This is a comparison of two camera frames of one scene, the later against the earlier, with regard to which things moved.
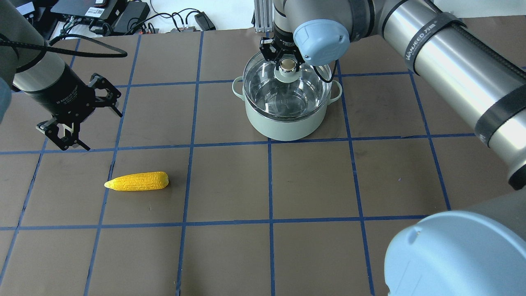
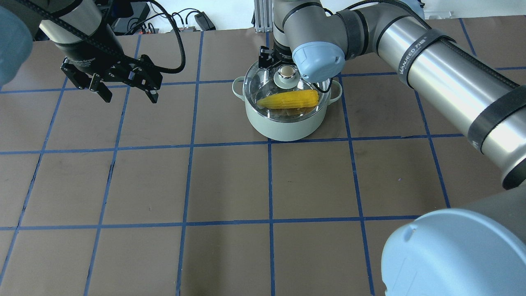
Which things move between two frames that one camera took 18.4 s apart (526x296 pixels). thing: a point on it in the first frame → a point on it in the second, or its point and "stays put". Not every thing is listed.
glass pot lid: x=288 y=94 stays put
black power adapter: x=204 y=21 stays put
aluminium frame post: x=264 y=15 stays put
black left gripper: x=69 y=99 → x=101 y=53
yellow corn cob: x=139 y=181 → x=294 y=99
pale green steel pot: x=286 y=130 stays put
